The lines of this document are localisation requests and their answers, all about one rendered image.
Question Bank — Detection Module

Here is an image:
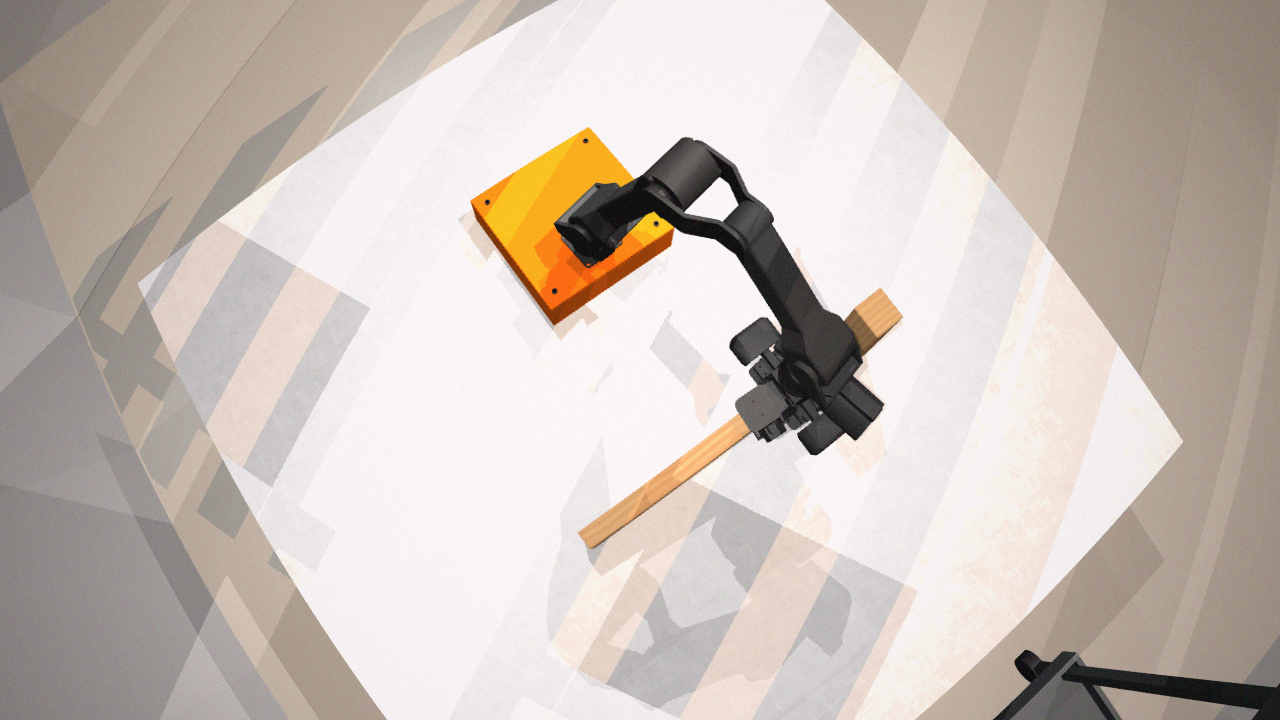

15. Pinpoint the wooden side rail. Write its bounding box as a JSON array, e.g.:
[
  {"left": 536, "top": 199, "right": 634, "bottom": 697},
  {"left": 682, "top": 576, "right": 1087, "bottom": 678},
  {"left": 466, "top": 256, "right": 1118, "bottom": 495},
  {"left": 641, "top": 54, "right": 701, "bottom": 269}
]
[{"left": 579, "top": 414, "right": 753, "bottom": 550}]

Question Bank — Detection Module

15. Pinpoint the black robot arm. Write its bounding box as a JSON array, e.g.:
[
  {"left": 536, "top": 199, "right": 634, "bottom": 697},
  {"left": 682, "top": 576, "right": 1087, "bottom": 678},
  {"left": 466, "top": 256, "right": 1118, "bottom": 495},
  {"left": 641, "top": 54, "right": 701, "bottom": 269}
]
[{"left": 553, "top": 136, "right": 884, "bottom": 442}]

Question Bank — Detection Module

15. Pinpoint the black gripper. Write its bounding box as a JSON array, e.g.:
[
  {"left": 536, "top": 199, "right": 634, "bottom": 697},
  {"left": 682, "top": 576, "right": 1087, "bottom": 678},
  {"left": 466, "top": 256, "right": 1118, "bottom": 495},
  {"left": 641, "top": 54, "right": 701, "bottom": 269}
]
[{"left": 730, "top": 316, "right": 845, "bottom": 456}]

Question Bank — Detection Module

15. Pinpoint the wooden post with slot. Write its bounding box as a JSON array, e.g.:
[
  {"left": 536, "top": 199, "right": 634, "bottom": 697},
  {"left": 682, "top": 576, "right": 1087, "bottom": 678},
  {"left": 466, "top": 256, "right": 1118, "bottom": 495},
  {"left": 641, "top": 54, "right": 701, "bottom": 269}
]
[{"left": 844, "top": 290, "right": 902, "bottom": 356}]

